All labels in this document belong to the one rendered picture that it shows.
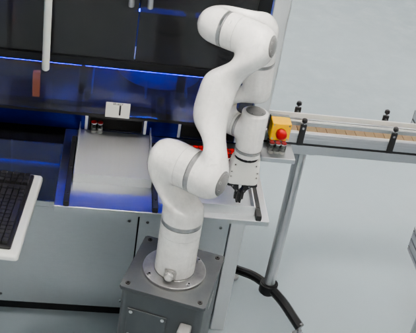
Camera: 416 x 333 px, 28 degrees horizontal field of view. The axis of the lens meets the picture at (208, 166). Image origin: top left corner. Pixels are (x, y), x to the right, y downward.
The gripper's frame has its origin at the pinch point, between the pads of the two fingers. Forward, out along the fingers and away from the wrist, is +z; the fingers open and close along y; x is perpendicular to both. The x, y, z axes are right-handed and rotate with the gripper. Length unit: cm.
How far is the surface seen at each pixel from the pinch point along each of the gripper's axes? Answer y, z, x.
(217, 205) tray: 6.6, 3.3, 1.9
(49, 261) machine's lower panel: 61, 63, -36
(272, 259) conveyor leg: -31, 65, -51
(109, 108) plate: 44, -8, -35
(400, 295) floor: -100, 93, -66
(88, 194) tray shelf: 48.3, 6.7, -2.7
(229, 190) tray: 1.0, 6.0, -11.3
